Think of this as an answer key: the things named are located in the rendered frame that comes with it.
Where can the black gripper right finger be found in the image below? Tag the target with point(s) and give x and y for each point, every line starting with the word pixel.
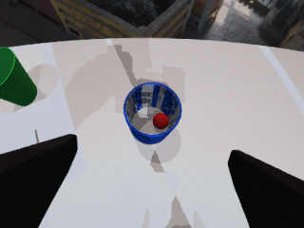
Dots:
pixel 270 198

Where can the dark green cup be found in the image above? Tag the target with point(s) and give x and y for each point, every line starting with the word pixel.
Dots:
pixel 15 84

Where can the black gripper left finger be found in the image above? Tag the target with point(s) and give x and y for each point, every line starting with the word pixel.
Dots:
pixel 29 180

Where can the blue mug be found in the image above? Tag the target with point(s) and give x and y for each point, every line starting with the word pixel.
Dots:
pixel 143 103

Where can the red ball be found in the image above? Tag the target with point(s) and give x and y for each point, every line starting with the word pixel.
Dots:
pixel 160 121

